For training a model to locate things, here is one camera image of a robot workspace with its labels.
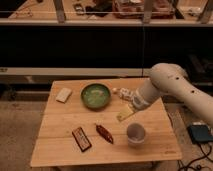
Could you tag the white sponge block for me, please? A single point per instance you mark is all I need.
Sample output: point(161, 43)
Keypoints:
point(63, 95)

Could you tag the brown chocolate bar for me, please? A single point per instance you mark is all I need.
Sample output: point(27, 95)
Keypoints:
point(81, 139)

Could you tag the red dried pepper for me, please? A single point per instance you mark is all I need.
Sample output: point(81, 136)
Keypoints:
point(104, 133)

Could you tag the metal shelf rack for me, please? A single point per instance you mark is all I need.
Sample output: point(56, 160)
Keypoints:
point(45, 40)

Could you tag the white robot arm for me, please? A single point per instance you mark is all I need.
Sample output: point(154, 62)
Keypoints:
point(165, 78)

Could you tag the red tray on shelf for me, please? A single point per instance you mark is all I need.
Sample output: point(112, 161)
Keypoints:
point(135, 9)

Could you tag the wooden table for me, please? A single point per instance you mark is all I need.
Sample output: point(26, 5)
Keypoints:
point(56, 146)

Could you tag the green ceramic bowl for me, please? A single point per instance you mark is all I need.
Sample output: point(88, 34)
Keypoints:
point(95, 96)

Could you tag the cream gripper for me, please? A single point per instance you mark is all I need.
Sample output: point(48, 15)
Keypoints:
point(125, 112)

